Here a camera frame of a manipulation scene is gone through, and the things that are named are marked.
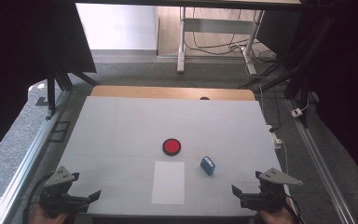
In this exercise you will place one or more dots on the white paper sheet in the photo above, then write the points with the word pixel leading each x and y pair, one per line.
pixel 167 183

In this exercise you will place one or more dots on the white desk frame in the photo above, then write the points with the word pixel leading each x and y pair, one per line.
pixel 181 46

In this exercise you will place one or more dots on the white table mat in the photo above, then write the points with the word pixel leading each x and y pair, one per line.
pixel 130 130

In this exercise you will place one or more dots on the wooden table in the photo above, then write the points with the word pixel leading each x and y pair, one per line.
pixel 155 92

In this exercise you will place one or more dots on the white power strip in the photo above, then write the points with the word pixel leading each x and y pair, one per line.
pixel 275 142

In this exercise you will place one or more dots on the black curtain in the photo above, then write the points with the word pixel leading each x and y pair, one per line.
pixel 351 93
pixel 12 62

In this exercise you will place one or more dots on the aluminium floor rail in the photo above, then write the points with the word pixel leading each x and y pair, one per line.
pixel 320 168
pixel 21 174

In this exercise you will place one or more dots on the round red ink pad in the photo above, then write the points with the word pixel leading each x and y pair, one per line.
pixel 171 146

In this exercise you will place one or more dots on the small white adapter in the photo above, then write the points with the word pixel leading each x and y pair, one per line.
pixel 296 112

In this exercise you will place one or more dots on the person's left hand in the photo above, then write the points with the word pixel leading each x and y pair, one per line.
pixel 48 218

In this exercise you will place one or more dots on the black table grommet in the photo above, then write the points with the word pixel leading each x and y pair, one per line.
pixel 204 98

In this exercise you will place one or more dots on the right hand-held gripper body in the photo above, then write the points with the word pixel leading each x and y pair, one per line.
pixel 276 178

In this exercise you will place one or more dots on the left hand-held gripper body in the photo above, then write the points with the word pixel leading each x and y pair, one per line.
pixel 59 179

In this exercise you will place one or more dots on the blue stamp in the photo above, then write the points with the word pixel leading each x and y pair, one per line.
pixel 207 166

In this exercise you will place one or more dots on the person's right hand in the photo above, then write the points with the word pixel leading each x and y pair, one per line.
pixel 276 217

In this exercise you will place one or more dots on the black metal stand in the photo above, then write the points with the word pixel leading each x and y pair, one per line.
pixel 304 90
pixel 51 90

